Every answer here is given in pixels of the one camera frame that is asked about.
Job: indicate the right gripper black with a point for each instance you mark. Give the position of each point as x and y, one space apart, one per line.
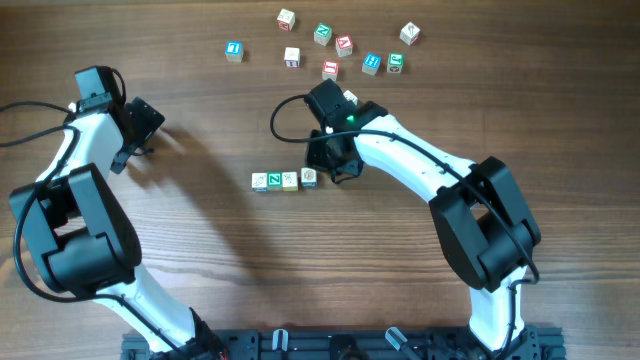
314 159

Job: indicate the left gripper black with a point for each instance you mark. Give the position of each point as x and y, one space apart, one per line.
148 119

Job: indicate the blue sided picture block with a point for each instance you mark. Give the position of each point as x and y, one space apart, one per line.
308 177

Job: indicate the yellow sided white block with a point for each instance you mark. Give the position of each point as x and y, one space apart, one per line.
290 181

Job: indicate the red sided block green N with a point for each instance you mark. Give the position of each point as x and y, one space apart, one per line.
274 181

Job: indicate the blue sided white block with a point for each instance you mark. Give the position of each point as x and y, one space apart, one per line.
259 182

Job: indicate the green J block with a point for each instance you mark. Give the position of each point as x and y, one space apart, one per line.
395 63

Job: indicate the yellow face picture block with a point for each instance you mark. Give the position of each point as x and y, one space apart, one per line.
351 97

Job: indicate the red letter block lower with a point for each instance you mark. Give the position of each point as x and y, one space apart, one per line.
330 70

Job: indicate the red letter block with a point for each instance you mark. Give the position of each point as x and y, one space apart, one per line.
330 70
344 45

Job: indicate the blue letter block right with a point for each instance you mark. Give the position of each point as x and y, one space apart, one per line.
371 64

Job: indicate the blue letter block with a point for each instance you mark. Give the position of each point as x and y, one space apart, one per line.
234 51
371 64

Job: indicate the red letter block upper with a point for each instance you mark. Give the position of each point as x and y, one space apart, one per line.
344 45

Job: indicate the red sided white block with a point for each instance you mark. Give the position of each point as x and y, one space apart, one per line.
292 57

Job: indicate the green N block top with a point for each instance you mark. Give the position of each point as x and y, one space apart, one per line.
322 34

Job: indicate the plain picture block right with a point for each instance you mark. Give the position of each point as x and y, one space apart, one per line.
409 33

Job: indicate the red picture block top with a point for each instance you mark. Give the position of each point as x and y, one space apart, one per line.
286 20

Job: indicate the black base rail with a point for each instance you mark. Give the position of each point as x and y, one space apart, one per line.
436 343

